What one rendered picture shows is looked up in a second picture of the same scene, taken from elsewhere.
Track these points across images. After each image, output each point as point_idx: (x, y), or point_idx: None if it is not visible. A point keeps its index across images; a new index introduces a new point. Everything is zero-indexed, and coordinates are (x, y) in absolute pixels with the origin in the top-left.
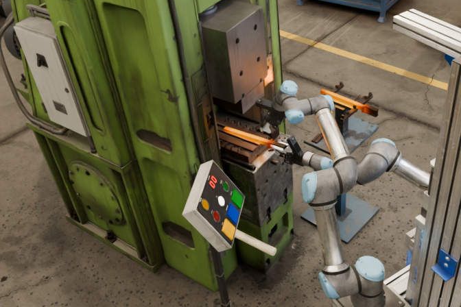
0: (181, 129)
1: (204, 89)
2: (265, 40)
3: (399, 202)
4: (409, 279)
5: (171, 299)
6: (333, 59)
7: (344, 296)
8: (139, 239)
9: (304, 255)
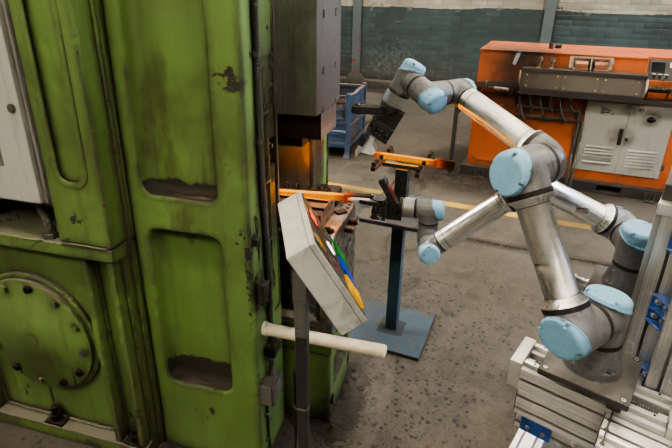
0: (244, 144)
1: (269, 94)
2: (340, 41)
3: (451, 306)
4: (632, 323)
5: None
6: None
7: (593, 350)
8: (121, 402)
9: (370, 385)
